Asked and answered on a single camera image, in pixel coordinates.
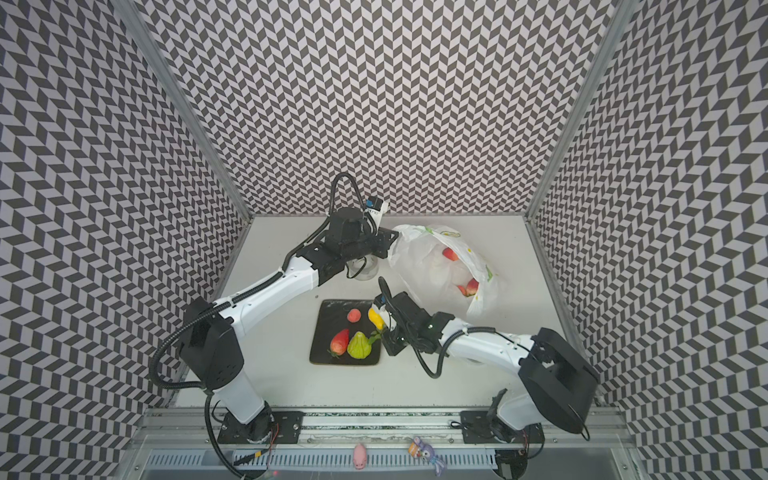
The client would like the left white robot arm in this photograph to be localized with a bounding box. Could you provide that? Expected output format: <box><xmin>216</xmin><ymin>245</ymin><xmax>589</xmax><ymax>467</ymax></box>
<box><xmin>148</xmin><ymin>186</ymin><xmax>398</xmax><ymax>426</ymax></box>

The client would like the pink toy figure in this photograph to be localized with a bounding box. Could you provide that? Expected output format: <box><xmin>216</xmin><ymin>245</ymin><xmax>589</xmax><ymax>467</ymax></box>
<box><xmin>352</xmin><ymin>443</ymin><xmax>368</xmax><ymax>470</ymax></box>

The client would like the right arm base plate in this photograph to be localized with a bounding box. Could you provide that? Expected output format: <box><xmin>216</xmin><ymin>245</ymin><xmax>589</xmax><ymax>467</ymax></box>
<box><xmin>450</xmin><ymin>410</ymin><xmax>545</xmax><ymax>446</ymax></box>

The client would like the fake leafy twig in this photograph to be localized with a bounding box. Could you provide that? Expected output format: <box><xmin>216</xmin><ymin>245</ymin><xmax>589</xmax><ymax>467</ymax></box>
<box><xmin>368</xmin><ymin>331</ymin><xmax>383</xmax><ymax>345</ymax></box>

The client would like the yellow fake lemon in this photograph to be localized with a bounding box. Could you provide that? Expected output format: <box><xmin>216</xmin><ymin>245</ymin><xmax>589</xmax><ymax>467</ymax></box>
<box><xmin>367</xmin><ymin>307</ymin><xmax>386</xmax><ymax>332</ymax></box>

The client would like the red fake apple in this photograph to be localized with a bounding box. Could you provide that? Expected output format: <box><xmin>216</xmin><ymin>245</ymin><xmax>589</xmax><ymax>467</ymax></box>
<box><xmin>442</xmin><ymin>247</ymin><xmax>459</xmax><ymax>261</ymax></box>

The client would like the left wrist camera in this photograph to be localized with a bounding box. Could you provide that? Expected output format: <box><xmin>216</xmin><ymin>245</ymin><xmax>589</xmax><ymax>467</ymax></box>
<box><xmin>365</xmin><ymin>196</ymin><xmax>389</xmax><ymax>222</ymax></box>

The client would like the green fake fruit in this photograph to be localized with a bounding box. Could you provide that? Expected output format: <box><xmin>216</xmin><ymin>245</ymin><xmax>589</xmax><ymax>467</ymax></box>
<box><xmin>347</xmin><ymin>332</ymin><xmax>372</xmax><ymax>360</ymax></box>

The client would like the purple toy figure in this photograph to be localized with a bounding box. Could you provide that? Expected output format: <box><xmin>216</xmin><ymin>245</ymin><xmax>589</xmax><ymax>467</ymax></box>
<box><xmin>408</xmin><ymin>436</ymin><xmax>447</xmax><ymax>477</ymax></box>

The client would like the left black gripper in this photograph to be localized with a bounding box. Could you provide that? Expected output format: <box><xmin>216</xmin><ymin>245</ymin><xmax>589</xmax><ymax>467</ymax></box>
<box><xmin>344</xmin><ymin>227</ymin><xmax>402</xmax><ymax>264</ymax></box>

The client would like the red fake strawberry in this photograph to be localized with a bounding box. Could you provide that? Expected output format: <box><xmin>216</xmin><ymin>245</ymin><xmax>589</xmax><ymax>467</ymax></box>
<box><xmin>329</xmin><ymin>328</ymin><xmax>350</xmax><ymax>358</ymax></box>

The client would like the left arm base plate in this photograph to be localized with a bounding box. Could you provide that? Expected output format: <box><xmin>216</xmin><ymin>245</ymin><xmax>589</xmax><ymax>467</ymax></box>
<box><xmin>217</xmin><ymin>409</ymin><xmax>304</xmax><ymax>445</ymax></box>

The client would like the white plastic bag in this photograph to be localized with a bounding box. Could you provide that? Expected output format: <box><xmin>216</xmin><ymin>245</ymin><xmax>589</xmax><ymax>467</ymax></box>
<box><xmin>388</xmin><ymin>224</ymin><xmax>503</xmax><ymax>321</ymax></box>

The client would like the aluminium front rail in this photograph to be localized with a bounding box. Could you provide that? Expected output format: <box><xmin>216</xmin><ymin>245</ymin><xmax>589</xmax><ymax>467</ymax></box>
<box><xmin>128</xmin><ymin>407</ymin><xmax>631</xmax><ymax>450</ymax></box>

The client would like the black square mat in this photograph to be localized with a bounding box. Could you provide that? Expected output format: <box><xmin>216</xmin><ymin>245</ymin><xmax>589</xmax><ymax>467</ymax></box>
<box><xmin>309</xmin><ymin>300</ymin><xmax>381</xmax><ymax>366</ymax></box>

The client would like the small red fake cherry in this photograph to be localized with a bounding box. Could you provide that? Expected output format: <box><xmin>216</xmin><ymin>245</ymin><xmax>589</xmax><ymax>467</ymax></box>
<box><xmin>347</xmin><ymin>308</ymin><xmax>362</xmax><ymax>323</ymax></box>

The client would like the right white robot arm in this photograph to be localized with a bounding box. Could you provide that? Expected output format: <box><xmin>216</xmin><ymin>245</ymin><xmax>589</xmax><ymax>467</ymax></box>
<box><xmin>373</xmin><ymin>277</ymin><xmax>598</xmax><ymax>443</ymax></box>

